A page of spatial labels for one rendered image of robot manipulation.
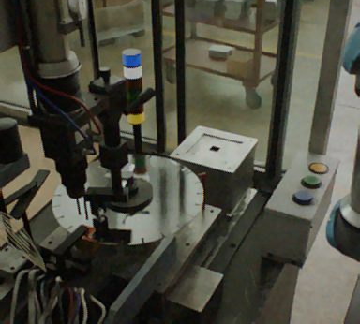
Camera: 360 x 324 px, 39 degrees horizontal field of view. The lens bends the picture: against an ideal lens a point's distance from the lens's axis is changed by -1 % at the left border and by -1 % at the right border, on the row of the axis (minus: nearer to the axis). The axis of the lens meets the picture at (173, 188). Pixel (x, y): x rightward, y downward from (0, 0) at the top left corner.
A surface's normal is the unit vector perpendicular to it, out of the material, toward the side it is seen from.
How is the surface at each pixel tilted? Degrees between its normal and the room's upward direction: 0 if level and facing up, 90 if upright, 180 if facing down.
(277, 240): 90
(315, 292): 0
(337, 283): 0
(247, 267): 0
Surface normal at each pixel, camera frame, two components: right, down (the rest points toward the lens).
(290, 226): -0.47, 0.53
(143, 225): -0.02, -0.81
